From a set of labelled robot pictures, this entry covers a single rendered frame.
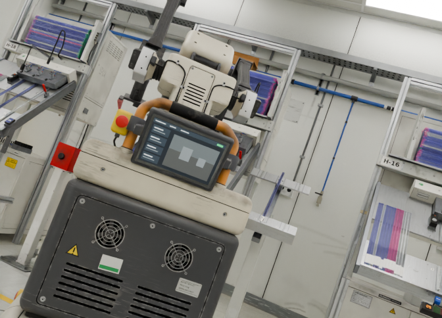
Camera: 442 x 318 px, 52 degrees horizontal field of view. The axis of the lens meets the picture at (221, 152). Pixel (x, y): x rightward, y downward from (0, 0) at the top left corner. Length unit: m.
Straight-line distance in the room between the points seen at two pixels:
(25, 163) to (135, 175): 2.09
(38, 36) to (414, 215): 2.89
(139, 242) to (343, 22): 3.82
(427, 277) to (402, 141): 0.98
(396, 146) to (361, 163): 1.33
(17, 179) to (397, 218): 2.42
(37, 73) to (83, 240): 2.35
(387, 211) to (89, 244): 1.78
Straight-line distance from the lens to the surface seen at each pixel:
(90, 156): 1.35
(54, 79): 3.48
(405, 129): 3.11
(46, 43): 3.75
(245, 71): 2.20
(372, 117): 4.48
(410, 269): 2.45
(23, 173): 3.40
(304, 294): 4.33
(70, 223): 1.36
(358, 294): 2.67
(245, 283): 2.45
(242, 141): 2.85
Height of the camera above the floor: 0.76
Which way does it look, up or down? 6 degrees up
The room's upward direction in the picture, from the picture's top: 20 degrees clockwise
